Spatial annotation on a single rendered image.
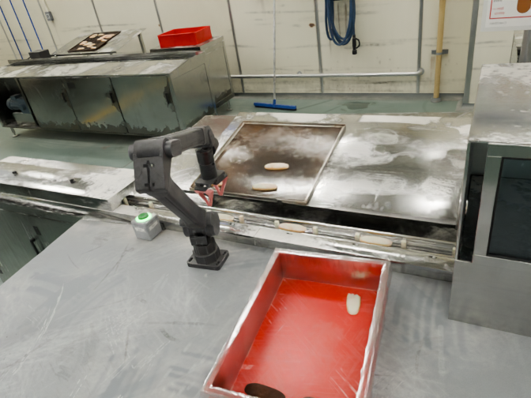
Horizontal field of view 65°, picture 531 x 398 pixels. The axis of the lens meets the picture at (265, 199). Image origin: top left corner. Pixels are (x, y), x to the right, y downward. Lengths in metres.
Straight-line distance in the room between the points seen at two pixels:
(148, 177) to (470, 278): 0.78
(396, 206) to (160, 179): 0.77
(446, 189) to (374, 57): 3.64
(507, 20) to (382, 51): 3.17
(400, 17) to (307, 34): 1.03
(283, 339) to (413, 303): 0.36
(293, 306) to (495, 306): 0.49
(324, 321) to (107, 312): 0.64
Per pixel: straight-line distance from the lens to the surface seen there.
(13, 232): 2.53
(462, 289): 1.10
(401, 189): 1.49
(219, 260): 1.37
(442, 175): 1.55
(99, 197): 1.79
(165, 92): 4.24
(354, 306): 1.16
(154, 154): 1.02
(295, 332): 1.12
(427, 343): 1.11
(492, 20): 1.90
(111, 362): 1.22
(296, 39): 5.25
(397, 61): 4.98
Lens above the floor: 1.67
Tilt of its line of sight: 31 degrees down
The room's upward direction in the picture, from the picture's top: 10 degrees counter-clockwise
